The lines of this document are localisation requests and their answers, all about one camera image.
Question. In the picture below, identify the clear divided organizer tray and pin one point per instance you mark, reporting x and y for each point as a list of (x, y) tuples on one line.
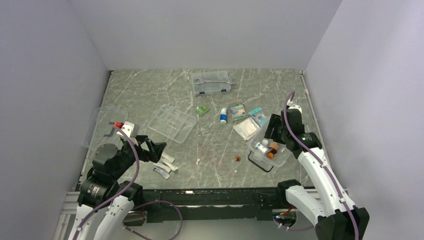
[(172, 123)]

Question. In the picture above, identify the brown bottle orange cap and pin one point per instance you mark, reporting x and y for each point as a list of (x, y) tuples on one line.
[(273, 149)]

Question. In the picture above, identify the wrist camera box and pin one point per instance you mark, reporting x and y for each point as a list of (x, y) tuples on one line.
[(295, 107), (129, 128)]

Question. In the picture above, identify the white sachet top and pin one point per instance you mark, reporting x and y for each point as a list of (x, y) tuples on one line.
[(167, 157)]

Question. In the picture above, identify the clear screw box blue latches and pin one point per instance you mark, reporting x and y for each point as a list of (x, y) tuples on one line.
[(211, 82)]

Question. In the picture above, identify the clear first aid box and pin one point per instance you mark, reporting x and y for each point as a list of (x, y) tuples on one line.
[(260, 160)]

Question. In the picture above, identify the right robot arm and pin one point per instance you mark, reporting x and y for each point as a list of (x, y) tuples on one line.
[(335, 216)]

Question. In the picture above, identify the blue printed sachet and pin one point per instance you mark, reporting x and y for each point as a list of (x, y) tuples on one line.
[(162, 172)]

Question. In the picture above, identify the small white pill bottle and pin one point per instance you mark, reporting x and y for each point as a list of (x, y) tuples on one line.
[(262, 146)]

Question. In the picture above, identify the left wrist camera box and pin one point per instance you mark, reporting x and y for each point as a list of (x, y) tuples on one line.
[(129, 128)]

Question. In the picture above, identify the white gauze pad packet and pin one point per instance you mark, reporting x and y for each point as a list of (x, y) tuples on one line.
[(247, 128)]

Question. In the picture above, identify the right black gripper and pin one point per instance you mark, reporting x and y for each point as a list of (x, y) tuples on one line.
[(275, 121)]

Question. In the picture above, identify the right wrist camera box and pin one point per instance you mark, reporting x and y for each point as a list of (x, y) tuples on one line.
[(295, 107)]

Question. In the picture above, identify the teal carded blister pack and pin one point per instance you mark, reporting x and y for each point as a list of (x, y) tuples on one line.
[(258, 116)]

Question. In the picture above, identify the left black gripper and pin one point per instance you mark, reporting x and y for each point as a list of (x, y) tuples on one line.
[(155, 149)]

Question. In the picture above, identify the small green box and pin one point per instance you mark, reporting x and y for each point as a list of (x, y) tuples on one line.
[(201, 110)]

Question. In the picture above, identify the white bottle blue label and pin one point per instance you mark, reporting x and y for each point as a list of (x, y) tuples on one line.
[(223, 115)]

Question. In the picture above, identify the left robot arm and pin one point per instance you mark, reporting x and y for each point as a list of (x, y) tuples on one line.
[(103, 202)]

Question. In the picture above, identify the teal striped packet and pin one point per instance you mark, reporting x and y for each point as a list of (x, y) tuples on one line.
[(237, 110)]

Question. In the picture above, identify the black base frame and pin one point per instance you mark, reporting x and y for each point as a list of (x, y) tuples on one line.
[(159, 205)]

